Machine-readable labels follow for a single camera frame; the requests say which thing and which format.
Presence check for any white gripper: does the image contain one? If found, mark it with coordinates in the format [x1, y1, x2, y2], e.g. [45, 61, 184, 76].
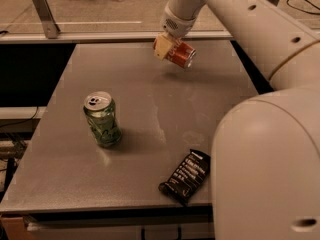
[153, 5, 197, 60]

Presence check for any red coke can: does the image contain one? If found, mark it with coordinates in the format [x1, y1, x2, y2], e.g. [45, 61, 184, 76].
[166, 41, 196, 69]

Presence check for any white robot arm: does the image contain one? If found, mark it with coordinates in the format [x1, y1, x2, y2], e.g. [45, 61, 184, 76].
[156, 0, 320, 240]

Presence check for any green soda can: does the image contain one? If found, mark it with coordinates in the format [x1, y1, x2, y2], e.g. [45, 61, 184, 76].
[83, 91, 122, 148]

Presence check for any black snack bar wrapper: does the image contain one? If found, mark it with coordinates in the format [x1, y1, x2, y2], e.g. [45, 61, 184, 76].
[158, 149, 211, 206]

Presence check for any left metal bracket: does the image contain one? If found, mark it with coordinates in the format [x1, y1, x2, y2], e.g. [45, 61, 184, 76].
[32, 0, 60, 39]

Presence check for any black floor cable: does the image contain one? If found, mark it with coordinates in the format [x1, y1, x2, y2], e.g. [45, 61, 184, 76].
[284, 0, 320, 17]

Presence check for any grey metal rail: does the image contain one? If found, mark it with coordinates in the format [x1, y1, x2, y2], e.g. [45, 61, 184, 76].
[0, 31, 233, 45]

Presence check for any black cable at left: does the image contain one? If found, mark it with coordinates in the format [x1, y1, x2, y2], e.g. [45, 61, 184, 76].
[0, 106, 40, 130]

